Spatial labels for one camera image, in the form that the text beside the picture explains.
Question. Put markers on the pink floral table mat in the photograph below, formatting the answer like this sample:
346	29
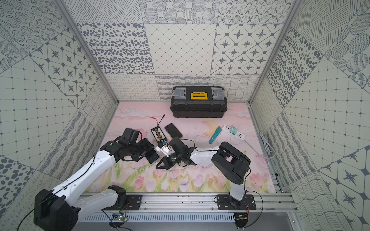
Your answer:
142	176

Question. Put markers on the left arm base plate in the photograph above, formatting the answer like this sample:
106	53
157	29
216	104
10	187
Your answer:
133	202

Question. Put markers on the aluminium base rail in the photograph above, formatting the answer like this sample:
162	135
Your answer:
206	202

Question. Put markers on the black toolbox yellow handle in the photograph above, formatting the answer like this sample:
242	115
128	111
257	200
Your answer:
198	102

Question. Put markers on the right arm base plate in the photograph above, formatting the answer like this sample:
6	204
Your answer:
226	202

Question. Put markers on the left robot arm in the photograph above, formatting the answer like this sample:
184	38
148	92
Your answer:
60	208

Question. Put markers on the black balance charging board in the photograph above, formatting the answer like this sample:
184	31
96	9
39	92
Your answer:
158	134

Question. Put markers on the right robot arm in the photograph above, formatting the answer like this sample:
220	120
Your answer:
231	162

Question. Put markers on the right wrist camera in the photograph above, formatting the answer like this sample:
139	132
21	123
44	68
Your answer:
163	149

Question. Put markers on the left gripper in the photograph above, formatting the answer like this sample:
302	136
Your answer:
150	153

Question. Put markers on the white power strip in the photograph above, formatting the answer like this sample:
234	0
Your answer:
233	131

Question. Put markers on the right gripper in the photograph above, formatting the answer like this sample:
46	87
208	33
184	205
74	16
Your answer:
166	164

